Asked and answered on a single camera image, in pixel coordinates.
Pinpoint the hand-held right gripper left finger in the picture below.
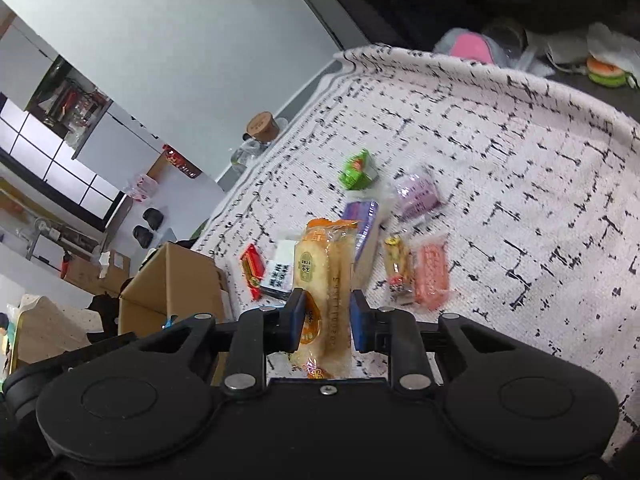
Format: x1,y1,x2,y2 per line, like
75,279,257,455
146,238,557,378
150,287,307,394

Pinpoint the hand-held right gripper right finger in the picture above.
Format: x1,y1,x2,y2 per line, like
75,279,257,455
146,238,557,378
349,288,511,394

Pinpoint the white black-print cake packet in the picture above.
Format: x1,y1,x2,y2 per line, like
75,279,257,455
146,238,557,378
257,240,297,302

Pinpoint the yellow bread packet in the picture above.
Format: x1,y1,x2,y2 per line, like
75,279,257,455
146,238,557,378
290,217,358,381

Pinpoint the orange red sausage packet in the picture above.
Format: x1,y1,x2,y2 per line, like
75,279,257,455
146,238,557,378
382,235,415,306

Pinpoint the salmon wafer snack packet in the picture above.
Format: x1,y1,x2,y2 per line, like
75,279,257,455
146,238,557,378
412,241,451,311

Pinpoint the long purple snack packet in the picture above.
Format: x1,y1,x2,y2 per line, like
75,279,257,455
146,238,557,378
341,199,386,288

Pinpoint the brown cardboard box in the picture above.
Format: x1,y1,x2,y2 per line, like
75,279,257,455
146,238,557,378
118,241,235,386

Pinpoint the clear packet with purple cake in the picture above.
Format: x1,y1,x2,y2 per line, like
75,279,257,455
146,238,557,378
392,166,446,223

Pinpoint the red snack packet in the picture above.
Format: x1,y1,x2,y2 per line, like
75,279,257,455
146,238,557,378
240,243,266,302

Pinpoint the green wrapped candy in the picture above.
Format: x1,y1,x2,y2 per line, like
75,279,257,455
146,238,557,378
338,149,378,191

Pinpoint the glass jar with cork lid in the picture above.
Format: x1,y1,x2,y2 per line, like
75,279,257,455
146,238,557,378
230,111,288,173

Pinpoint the black bag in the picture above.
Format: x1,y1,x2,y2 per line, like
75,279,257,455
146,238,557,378
86,294,124,337

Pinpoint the white black-patterned tablecloth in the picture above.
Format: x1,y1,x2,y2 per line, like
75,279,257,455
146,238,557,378
190,45,640,461

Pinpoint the plastic wrapped bottle pack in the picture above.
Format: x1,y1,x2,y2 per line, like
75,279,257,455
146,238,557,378
122,174,157,204

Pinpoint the open cardboard box with paper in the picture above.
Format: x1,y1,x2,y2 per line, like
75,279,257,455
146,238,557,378
62,254,132,297

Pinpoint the beige spotted cloth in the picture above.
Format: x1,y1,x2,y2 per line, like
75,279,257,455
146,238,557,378
10,294,92,368

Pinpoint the pink plush item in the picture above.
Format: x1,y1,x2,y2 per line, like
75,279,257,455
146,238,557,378
449,30,496,65

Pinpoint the toy burger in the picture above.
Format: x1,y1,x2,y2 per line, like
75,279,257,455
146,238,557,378
586,56,628,89

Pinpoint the white plastic bag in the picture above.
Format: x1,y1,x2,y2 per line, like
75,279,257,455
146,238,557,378
586,22,640,75

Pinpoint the wall shelf niche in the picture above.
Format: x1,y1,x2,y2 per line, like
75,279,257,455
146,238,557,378
25,55,114,161

